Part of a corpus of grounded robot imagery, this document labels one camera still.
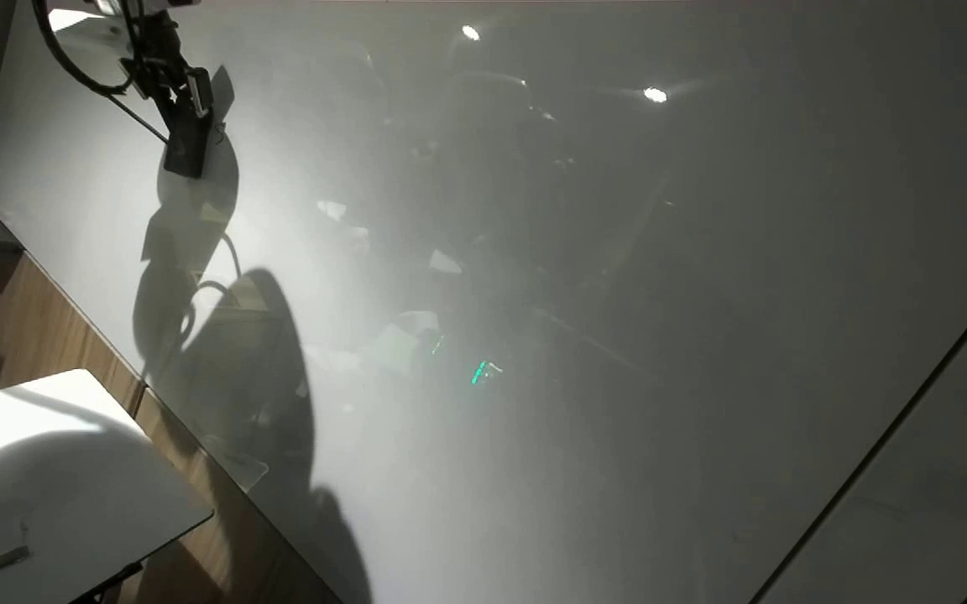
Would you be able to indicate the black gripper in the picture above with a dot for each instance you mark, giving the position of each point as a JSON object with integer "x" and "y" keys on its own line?
{"x": 159, "y": 55}

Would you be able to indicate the large white whiteboard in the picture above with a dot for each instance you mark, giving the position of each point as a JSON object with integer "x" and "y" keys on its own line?
{"x": 620, "y": 338}

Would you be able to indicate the small white platform board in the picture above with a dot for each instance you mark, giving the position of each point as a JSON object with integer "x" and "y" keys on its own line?
{"x": 57, "y": 482}

